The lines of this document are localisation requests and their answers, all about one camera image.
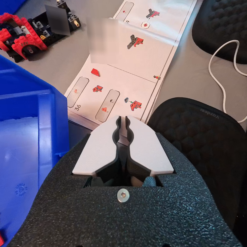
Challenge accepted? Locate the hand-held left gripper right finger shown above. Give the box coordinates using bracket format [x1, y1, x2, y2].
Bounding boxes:
[125, 115, 174, 177]

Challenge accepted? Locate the white lego instruction booklet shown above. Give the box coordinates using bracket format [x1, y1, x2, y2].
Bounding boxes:
[64, 0, 198, 146]

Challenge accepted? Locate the black quilted wrist rest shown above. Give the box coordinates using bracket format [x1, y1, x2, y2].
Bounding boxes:
[192, 0, 247, 64]
[147, 97, 247, 247]

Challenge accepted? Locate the white cable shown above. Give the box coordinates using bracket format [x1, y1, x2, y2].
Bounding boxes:
[209, 39, 247, 123]

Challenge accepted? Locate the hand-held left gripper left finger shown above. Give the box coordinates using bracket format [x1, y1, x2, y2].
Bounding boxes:
[72, 115, 122, 176]

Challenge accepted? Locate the red and black lego car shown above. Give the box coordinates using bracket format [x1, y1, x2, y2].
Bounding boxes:
[0, 0, 82, 63]

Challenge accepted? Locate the blue plastic bin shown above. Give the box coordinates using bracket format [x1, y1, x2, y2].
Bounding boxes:
[0, 0, 26, 16]
[0, 55, 70, 247]

